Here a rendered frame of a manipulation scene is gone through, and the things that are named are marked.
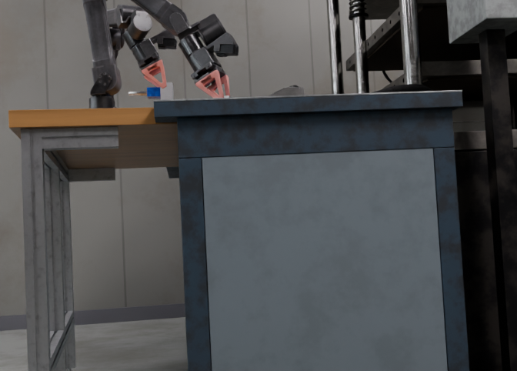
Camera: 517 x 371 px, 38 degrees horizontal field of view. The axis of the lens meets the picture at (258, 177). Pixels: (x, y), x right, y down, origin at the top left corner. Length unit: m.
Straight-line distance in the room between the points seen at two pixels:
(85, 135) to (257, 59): 2.98
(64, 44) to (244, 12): 1.10
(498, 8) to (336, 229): 0.92
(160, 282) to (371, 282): 2.85
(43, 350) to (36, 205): 0.32
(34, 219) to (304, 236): 0.60
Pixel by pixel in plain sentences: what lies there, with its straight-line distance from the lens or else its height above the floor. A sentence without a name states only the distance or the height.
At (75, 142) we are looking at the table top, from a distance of 1.75.
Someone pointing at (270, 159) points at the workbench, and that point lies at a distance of 1.67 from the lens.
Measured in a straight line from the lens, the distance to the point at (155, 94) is 2.25.
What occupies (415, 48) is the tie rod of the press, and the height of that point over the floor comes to 1.07.
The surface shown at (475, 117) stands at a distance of 3.05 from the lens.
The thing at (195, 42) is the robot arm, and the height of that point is 1.00.
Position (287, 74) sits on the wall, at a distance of 4.67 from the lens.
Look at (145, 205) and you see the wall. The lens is 4.45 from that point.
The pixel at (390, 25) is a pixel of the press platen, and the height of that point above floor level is 1.25.
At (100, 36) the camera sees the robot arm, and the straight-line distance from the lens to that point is 2.05.
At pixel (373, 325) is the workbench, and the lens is 1.72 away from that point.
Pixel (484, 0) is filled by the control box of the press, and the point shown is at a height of 1.12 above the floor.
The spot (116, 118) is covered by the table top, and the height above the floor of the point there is 0.77.
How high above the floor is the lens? 0.52
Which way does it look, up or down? 4 degrees up
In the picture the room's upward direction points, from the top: 3 degrees counter-clockwise
